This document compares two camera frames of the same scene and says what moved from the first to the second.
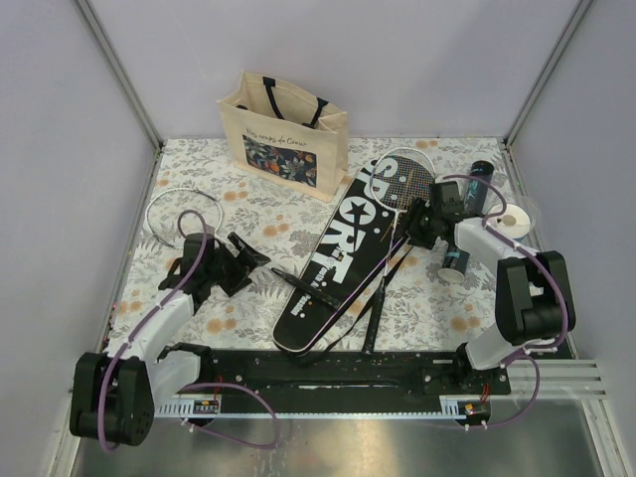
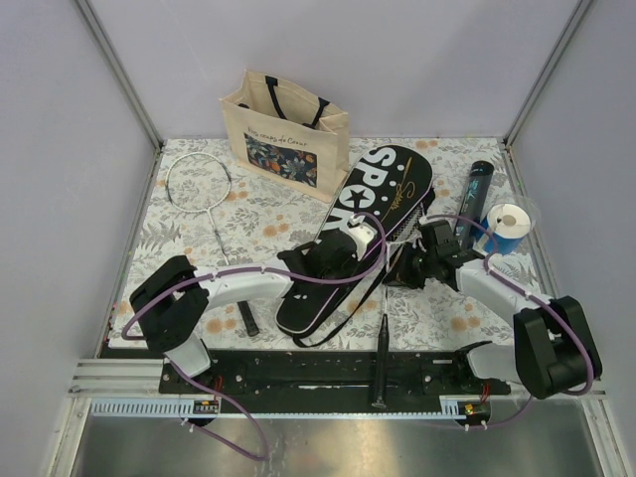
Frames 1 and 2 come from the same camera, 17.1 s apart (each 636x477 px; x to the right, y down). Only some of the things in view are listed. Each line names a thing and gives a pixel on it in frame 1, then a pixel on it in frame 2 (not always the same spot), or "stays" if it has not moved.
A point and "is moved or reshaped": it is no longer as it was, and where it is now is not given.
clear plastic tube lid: x=533 y=212 stays
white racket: x=399 y=178 is moved or reshaped
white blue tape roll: x=514 y=223 stays
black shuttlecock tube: x=455 y=261 stays
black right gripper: x=418 y=208 -> x=400 y=274
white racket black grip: x=178 y=214 -> x=200 y=182
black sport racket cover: x=367 y=235 is moved or reshaped
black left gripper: x=246 y=260 -> x=353 y=265
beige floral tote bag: x=285 y=135 stays
